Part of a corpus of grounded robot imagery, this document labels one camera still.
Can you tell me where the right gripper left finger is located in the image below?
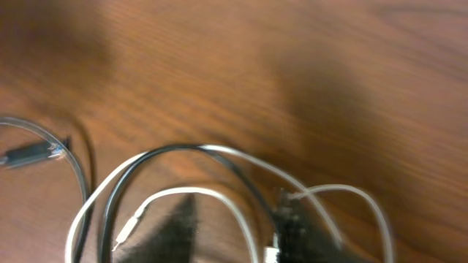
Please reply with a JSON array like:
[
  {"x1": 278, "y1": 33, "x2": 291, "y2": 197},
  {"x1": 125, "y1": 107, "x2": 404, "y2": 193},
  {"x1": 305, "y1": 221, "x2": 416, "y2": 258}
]
[{"x1": 117, "y1": 194, "x2": 197, "y2": 263}]

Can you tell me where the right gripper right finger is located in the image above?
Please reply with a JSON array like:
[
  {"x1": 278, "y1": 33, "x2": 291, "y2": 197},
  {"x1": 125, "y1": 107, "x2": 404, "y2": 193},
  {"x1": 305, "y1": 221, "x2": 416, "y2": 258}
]
[{"x1": 275, "y1": 191, "x2": 367, "y2": 263}]

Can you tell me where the white USB cable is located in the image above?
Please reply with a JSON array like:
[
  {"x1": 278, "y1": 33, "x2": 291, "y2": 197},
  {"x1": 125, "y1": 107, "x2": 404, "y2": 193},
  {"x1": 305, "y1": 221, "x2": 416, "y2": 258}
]
[{"x1": 64, "y1": 144, "x2": 396, "y2": 263}]

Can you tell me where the black USB cable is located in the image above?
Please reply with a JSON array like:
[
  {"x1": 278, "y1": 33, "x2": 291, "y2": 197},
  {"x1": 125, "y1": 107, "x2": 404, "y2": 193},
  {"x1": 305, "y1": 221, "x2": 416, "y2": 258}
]
[{"x1": 0, "y1": 137, "x2": 279, "y2": 263}]

